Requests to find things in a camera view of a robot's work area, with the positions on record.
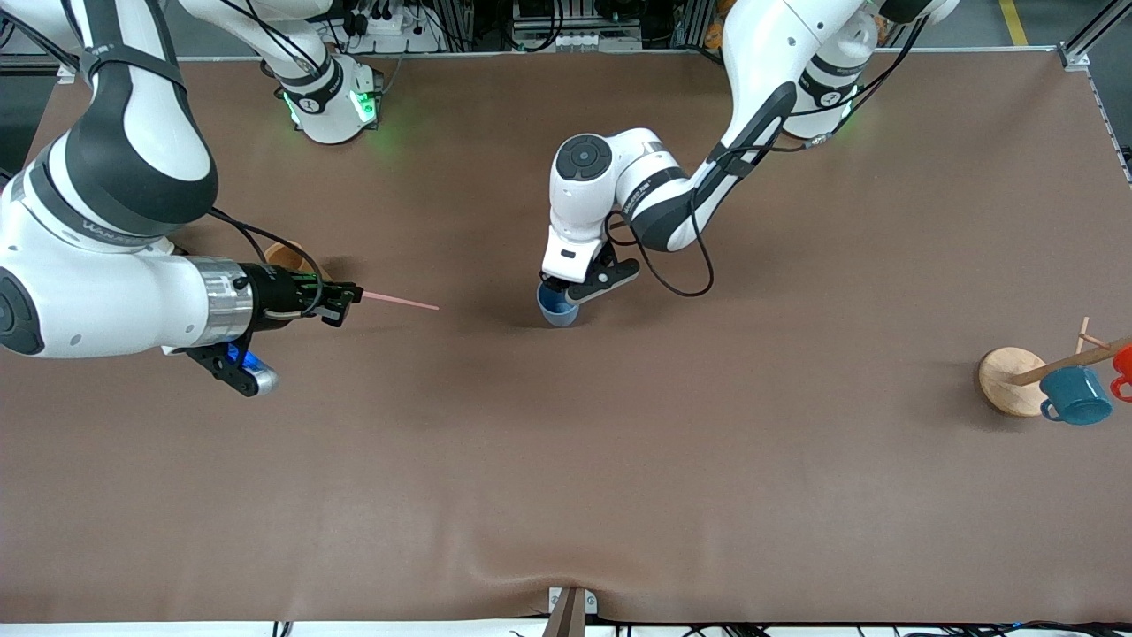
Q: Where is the brown wooden cup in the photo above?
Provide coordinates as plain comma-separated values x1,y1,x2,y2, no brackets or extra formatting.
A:
263,241,325,280

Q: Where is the white power strip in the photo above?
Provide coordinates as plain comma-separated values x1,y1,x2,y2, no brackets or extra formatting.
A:
352,0,447,56

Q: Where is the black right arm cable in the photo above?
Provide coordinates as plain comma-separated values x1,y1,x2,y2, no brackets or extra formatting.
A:
207,207,326,318

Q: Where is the wooden mug tree stand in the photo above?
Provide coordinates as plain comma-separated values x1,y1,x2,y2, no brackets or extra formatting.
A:
978,316,1132,418

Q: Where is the blue enamel mug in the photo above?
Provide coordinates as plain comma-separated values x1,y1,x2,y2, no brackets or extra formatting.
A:
1039,365,1114,426

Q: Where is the aluminium frame post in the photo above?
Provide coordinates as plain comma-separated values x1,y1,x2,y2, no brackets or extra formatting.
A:
1058,0,1132,70

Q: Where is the small blue plastic cup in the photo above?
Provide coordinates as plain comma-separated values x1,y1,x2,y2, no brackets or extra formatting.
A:
536,281,581,328

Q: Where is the pink straw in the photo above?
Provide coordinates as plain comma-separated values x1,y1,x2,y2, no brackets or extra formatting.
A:
360,290,440,311

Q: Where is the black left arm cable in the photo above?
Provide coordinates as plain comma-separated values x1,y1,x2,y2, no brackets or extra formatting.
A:
607,18,929,299

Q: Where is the metal table clamp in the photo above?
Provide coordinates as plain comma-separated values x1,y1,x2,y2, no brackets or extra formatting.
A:
543,586,600,637

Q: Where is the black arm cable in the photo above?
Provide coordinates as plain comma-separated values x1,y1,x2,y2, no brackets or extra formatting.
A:
207,207,326,318
607,18,929,299

